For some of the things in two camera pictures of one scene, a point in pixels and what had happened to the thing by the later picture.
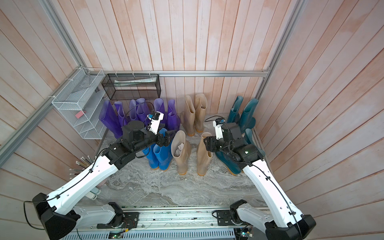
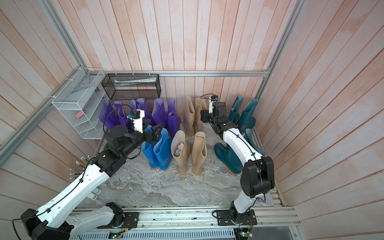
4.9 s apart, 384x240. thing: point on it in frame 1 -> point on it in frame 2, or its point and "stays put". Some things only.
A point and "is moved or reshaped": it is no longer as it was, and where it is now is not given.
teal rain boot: x=233 y=167 stays put
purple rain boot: x=107 y=115 stays put
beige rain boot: x=204 y=157 is moved or reshaped
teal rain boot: x=248 y=136 stays put
